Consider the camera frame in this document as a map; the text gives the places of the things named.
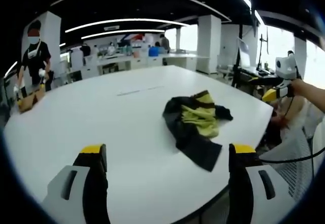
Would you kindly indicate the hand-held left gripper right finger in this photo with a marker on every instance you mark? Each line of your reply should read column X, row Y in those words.
column 256, row 191

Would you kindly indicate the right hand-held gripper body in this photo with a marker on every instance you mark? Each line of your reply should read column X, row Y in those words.
column 285, row 65

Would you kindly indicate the long curved ceiling light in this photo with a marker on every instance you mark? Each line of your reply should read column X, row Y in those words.
column 127, row 23

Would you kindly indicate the brown cardboard box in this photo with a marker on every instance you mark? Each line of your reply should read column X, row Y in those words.
column 30, row 101

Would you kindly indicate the person's right hand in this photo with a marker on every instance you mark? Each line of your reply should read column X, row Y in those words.
column 297, row 87

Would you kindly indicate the black and yellow garment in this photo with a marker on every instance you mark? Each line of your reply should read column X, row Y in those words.
column 189, row 130

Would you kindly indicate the blue container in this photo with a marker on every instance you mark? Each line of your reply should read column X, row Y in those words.
column 153, row 51

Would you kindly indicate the white mesh chair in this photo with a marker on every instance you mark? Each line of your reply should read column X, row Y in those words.
column 292, row 163

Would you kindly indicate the computer monitor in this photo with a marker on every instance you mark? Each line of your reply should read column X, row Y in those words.
column 243, row 52

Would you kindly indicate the cluttered office desk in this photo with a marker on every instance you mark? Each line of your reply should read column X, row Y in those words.
column 248, row 75

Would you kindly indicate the white counter cabinets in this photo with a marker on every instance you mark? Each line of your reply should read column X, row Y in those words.
column 127, row 62

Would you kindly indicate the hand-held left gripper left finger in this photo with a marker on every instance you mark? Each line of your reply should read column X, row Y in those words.
column 76, row 188

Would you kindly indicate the short curved ceiling light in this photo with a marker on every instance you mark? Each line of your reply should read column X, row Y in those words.
column 122, row 33

